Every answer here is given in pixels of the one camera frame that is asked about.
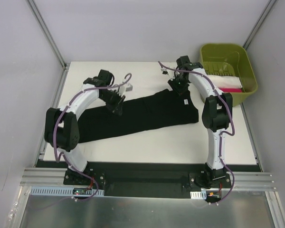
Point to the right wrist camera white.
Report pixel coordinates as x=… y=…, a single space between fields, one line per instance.
x=165 y=71

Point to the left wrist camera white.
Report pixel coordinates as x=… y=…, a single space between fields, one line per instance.
x=126 y=88

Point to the olive green plastic bin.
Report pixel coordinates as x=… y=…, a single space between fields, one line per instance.
x=227 y=59

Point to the white slotted cable duct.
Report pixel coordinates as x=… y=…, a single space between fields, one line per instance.
x=65 y=191

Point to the right vertical aluminium post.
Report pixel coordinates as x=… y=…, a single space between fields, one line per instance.
x=259 y=23

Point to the pink rolled t shirt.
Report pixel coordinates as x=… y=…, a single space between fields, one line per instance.
x=231 y=90

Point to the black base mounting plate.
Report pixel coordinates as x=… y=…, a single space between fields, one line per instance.
x=173 y=191

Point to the aluminium frame rail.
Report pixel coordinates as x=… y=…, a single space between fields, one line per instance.
x=105 y=177

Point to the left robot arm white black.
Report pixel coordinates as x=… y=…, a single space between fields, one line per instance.
x=61 y=125

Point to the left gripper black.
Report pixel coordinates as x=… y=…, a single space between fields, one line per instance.
x=117 y=102

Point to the right white cable duct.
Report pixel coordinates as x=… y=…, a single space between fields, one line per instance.
x=197 y=195

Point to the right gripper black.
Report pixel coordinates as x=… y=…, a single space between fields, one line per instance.
x=179 y=86

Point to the left vertical aluminium post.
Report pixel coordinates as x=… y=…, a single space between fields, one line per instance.
x=45 y=30

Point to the black t shirt blue logo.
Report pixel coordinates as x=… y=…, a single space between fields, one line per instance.
x=162 y=109

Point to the white rolled t shirt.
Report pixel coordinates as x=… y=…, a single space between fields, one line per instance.
x=226 y=81

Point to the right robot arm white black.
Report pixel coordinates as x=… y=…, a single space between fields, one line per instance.
x=216 y=116

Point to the vertical aluminium post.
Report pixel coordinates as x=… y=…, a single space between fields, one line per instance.
x=45 y=30
x=259 y=23

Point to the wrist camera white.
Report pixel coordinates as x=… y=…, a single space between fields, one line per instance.
x=126 y=88
x=165 y=71

